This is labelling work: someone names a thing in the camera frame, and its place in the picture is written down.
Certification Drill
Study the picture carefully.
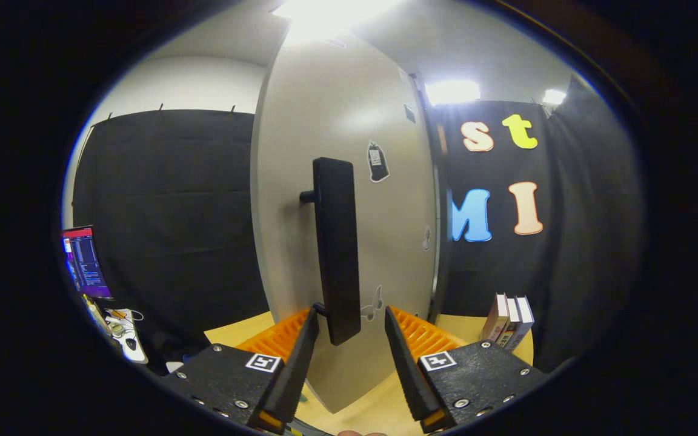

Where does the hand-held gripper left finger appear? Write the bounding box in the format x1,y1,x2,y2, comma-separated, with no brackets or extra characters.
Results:
163,306,321,435

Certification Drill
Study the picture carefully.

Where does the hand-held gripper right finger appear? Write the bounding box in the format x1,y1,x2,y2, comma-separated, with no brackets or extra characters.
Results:
384,305,550,434

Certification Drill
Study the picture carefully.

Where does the beige cabinet door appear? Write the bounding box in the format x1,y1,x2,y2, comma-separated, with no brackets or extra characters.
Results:
250,30,440,414

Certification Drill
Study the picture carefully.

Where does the black door handle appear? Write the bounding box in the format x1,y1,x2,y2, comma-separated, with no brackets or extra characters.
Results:
299,157,362,346

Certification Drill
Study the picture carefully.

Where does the dark blue cover book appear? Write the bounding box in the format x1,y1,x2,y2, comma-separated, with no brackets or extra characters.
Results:
507,296,535,352

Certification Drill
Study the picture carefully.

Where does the black backdrop cloth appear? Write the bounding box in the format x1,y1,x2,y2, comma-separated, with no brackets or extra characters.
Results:
72,109,274,376
434,73,646,373

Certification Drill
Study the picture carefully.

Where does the computer monitor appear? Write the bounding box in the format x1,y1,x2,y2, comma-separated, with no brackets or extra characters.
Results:
60,226,113,300

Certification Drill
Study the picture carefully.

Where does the large ceiling light panel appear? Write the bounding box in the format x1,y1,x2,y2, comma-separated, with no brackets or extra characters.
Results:
273,0,398,37

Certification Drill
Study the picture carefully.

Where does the white object with cables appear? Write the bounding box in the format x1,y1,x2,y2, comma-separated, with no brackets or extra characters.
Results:
104,308,150,365

